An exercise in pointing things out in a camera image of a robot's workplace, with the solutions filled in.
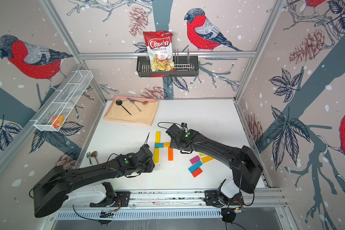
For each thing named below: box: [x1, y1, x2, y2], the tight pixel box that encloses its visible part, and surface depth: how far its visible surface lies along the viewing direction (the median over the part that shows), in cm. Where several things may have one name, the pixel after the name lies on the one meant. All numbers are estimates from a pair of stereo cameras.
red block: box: [191, 167, 203, 178], surface depth 83 cm
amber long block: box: [201, 155, 215, 164], surface depth 90 cm
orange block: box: [168, 147, 173, 161], surface depth 92 cm
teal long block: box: [188, 160, 203, 174], surface depth 87 cm
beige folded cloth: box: [103, 95, 159, 127], surface depth 116 cm
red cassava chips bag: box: [143, 30, 175, 71], surface depth 84 cm
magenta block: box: [189, 155, 201, 165], surface depth 89 cm
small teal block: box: [154, 142, 164, 149], surface depth 95 cm
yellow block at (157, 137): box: [155, 131, 161, 144], surface depth 98 cm
